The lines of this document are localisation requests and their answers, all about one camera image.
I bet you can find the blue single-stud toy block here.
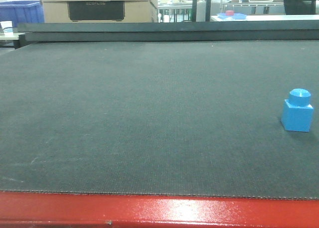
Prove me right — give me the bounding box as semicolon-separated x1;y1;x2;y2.
281;88;314;132

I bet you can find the dark grey conveyor belt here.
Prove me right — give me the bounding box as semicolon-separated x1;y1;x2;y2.
0;40;319;199

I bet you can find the blue tray with red block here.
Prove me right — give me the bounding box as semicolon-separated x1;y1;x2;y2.
217;10;247;20

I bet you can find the large cardboard box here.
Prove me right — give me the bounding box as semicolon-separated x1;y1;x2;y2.
42;0;158;23

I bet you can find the blue plastic crate background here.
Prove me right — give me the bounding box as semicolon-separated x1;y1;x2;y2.
0;0;44;27

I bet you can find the dark conveyor back rail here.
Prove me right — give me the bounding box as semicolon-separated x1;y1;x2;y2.
17;20;319;42

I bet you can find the red conveyor frame edge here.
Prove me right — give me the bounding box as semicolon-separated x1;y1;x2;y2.
0;192;319;228

